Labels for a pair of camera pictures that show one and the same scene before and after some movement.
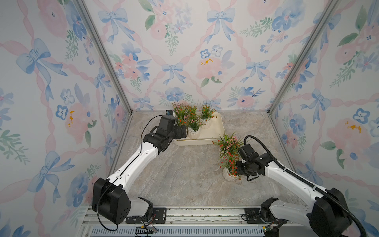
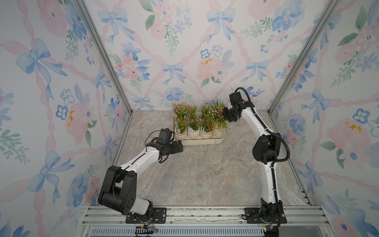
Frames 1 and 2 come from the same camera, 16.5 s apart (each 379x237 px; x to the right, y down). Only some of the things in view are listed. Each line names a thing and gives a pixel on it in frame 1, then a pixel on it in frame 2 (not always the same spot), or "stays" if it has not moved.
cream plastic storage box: [216, 131] stays
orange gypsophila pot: [207, 113] stays
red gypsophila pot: [228, 162] to [207, 130]
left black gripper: [179, 134] to [175, 149]
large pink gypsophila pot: [229, 144] to [218, 121]
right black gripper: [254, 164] to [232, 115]
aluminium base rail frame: [195, 221] stays
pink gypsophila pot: [194, 129] stays
